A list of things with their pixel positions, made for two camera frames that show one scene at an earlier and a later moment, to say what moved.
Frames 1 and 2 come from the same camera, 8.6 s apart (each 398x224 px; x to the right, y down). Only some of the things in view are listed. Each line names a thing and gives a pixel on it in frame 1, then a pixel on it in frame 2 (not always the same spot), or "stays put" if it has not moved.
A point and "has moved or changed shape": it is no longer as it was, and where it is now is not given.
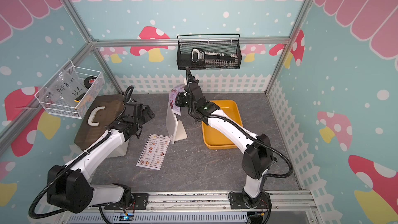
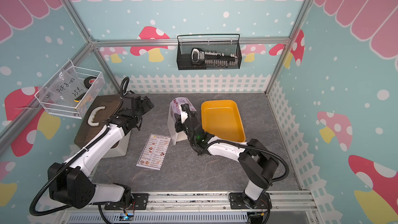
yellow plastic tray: [214, 138] stays put
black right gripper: [180, 97] to [178, 125]
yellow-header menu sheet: [154, 152] stays put
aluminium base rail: [206, 208] stays put
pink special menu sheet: [173, 91] has moved or changed shape
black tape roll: [89, 81] stays put
